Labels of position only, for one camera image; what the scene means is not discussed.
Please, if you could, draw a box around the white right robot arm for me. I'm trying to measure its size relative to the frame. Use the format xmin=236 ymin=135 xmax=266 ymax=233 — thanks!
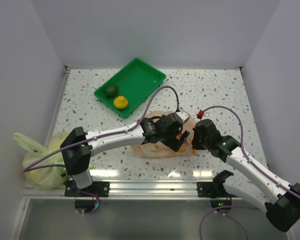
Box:
xmin=192 ymin=119 xmax=300 ymax=233

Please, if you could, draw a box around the aluminium side rail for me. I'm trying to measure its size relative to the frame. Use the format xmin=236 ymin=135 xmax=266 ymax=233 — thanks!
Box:
xmin=45 ymin=65 xmax=72 ymax=145

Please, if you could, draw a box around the aluminium front rail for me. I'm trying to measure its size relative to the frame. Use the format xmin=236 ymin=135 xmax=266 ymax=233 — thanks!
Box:
xmin=22 ymin=181 xmax=286 ymax=201

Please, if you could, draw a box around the orange translucent plastic bag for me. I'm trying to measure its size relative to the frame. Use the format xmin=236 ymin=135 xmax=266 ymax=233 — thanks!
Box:
xmin=131 ymin=110 xmax=196 ymax=158

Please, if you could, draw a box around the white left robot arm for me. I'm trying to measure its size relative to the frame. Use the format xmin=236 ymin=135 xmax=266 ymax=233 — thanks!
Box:
xmin=60 ymin=111 xmax=191 ymax=197

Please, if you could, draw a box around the yellow lemon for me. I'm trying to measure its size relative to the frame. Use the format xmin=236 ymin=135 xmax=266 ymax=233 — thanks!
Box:
xmin=113 ymin=95 xmax=129 ymax=110

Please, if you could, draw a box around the red cable connector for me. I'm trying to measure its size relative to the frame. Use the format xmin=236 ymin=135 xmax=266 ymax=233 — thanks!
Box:
xmin=196 ymin=110 xmax=205 ymax=120

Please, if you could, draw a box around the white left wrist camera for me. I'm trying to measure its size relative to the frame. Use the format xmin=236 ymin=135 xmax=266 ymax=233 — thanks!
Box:
xmin=176 ymin=111 xmax=191 ymax=124

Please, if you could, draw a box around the green translucent plastic bag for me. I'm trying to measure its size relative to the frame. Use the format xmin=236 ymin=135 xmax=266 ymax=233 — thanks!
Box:
xmin=13 ymin=131 xmax=92 ymax=190

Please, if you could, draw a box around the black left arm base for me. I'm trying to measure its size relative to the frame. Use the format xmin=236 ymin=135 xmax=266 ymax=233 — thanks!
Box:
xmin=64 ymin=180 xmax=110 ymax=198

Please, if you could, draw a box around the red fruit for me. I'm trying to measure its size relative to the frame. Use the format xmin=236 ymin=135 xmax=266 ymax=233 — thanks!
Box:
xmin=176 ymin=131 xmax=189 ymax=142

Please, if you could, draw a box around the green plastic tray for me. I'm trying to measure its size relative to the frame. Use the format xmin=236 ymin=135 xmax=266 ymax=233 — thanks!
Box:
xmin=94 ymin=57 xmax=166 ymax=119

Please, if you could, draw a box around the green lime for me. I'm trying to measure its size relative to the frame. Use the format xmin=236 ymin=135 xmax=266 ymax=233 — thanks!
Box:
xmin=104 ymin=84 xmax=119 ymax=98

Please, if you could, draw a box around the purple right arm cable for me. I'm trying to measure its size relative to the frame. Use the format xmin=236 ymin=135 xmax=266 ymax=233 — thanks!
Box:
xmin=203 ymin=105 xmax=300 ymax=240

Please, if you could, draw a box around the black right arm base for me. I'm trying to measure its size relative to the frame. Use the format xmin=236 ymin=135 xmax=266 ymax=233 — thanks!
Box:
xmin=196 ymin=170 xmax=235 ymax=199

